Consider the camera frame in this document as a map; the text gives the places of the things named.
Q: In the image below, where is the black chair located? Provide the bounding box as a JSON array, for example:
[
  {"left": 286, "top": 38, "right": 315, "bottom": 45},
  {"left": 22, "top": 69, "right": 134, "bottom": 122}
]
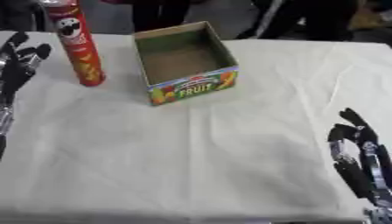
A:
[{"left": 0, "top": 0, "right": 55, "bottom": 33}]

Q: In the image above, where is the open cardboard box green inside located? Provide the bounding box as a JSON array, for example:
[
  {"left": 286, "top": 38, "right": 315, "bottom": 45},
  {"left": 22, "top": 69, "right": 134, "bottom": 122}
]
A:
[{"left": 131, "top": 20, "right": 241, "bottom": 107}]

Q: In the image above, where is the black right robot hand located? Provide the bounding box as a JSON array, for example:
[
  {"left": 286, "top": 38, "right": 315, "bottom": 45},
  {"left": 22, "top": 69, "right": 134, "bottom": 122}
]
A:
[{"left": 325, "top": 107, "right": 392, "bottom": 206}]

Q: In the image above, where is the tall red snack can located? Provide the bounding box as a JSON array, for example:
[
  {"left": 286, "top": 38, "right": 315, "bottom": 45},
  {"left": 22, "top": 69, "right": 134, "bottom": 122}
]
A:
[{"left": 41, "top": 0, "right": 108, "bottom": 88}]

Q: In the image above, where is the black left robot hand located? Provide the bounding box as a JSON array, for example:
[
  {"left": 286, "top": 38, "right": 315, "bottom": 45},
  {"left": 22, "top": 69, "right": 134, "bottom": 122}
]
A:
[{"left": 0, "top": 31, "right": 54, "bottom": 103}]

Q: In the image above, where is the person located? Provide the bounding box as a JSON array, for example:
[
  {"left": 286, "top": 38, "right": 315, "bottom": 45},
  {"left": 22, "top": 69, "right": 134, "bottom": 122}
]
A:
[
  {"left": 234, "top": 0, "right": 361, "bottom": 42},
  {"left": 99, "top": 0, "right": 195, "bottom": 32}
]

